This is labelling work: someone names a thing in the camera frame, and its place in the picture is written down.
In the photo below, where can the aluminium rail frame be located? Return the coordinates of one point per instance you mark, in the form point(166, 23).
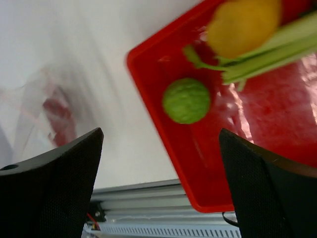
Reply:
point(155, 202)

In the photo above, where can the yellow lemon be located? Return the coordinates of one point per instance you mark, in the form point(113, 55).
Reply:
point(240, 26)

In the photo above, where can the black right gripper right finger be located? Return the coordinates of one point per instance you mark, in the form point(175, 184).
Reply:
point(273, 197)

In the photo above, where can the green celery stalk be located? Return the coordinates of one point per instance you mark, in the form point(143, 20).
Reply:
point(290, 43)

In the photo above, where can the clear zip top bag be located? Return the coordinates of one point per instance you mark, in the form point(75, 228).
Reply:
point(24, 127)

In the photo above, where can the red plastic tray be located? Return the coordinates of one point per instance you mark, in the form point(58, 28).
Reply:
point(276, 110)

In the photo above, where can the green bumpy custard apple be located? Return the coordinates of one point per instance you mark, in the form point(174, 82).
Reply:
point(186, 101)

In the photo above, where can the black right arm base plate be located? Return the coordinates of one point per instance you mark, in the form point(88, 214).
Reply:
point(96, 211)

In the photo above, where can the white slotted cable duct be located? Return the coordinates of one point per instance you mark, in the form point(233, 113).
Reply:
point(166, 230)

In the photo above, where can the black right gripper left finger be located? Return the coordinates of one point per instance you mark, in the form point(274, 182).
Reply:
point(48, 196)

